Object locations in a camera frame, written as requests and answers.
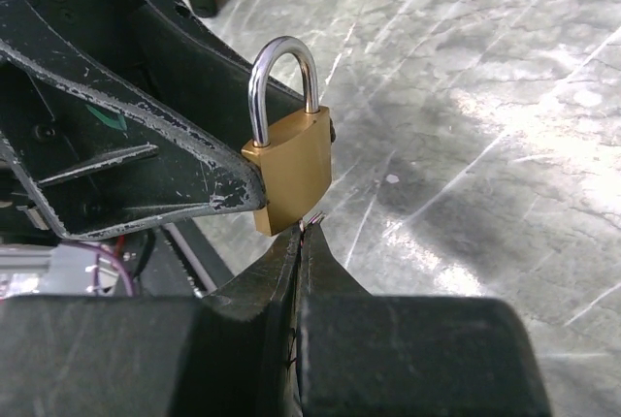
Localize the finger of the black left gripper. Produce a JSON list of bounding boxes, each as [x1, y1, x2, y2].
[[1, 0, 265, 241], [109, 0, 339, 144]]

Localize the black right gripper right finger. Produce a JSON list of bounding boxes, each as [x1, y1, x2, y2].
[[297, 224, 551, 416]]

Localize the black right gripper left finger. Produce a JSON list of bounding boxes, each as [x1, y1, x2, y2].
[[1, 228, 302, 416]]

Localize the small brass padlock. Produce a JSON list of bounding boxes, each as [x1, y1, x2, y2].
[[242, 36, 332, 236]]

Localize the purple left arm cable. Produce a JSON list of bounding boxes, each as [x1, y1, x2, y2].
[[72, 240, 137, 298]]

